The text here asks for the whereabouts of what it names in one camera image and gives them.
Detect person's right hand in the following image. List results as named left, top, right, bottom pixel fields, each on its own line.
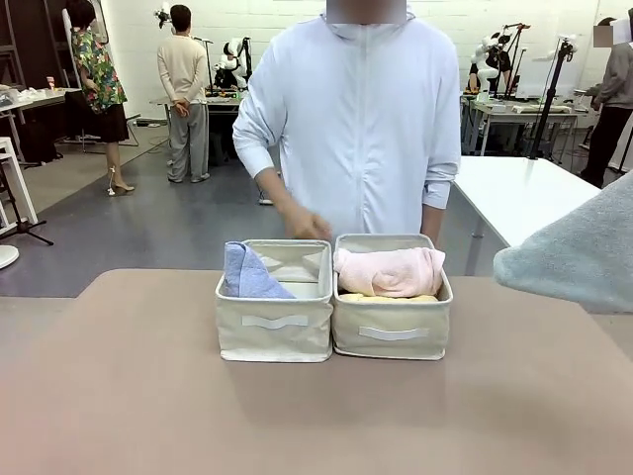
left=282, top=203, right=334, bottom=239

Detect blue cone-folded towel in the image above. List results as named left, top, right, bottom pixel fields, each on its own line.
left=223, top=240, right=298, bottom=301

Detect pink towel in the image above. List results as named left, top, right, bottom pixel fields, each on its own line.
left=332, top=246, right=447, bottom=299

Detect yellow towel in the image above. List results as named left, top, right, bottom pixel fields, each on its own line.
left=337, top=291, right=439, bottom=305

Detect grey cone-folded towel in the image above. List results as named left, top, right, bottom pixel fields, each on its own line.
left=493, top=169, right=633, bottom=316

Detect person's right forearm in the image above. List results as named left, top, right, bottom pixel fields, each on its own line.
left=255, top=165, right=304, bottom=222

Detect person's left forearm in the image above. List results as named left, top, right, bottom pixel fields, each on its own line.
left=421, top=204, right=445, bottom=248

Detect beige fabric bin with divider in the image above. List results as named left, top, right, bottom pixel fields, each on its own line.
left=214, top=238, right=334, bottom=363

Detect person in white hoodie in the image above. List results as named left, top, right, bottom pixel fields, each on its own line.
left=231, top=0, right=463, bottom=238

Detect dark background work table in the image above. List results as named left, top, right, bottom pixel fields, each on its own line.
left=149, top=88, right=251, bottom=164

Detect man in cream sweater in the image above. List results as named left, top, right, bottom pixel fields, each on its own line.
left=156, top=4, right=213, bottom=185

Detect white black humanoid robot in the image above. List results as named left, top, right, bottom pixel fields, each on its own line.
left=214, top=37, right=254, bottom=93

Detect large white table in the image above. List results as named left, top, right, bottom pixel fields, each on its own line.
left=450, top=154, right=603, bottom=277

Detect grey background work table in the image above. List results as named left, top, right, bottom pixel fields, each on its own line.
left=462, top=93, right=592, bottom=158

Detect white background robot arms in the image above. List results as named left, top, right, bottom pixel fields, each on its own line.
left=467, top=30, right=516, bottom=96

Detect woman in floral shirt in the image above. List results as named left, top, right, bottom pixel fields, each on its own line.
left=65, top=0, right=136, bottom=198

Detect black tripod with red joint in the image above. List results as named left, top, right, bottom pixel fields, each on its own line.
left=499, top=22, right=529, bottom=98

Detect black floor tripod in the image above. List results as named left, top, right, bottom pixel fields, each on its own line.
left=0, top=161, right=55, bottom=247

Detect cluttered white background table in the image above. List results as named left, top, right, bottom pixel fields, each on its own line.
left=0, top=83, right=83, bottom=165

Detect person in grey sweater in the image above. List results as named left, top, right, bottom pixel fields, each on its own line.
left=580, top=16, right=633, bottom=190

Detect black camera stand pole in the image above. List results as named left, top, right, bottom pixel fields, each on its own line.
left=526, top=35, right=579, bottom=161

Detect white frame side table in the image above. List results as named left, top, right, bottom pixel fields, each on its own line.
left=0, top=137, right=40, bottom=235

